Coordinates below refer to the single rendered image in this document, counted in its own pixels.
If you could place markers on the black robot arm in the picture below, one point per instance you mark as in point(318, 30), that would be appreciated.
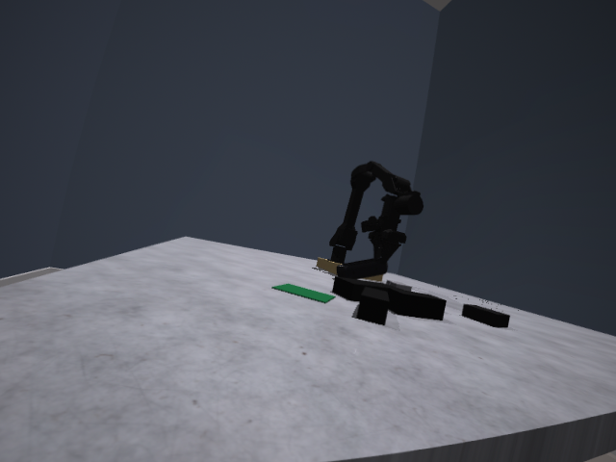
point(405, 202)

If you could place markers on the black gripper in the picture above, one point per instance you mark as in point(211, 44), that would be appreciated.
point(386, 242)

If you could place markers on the green flat rectangular board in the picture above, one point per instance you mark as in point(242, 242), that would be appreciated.
point(313, 295)

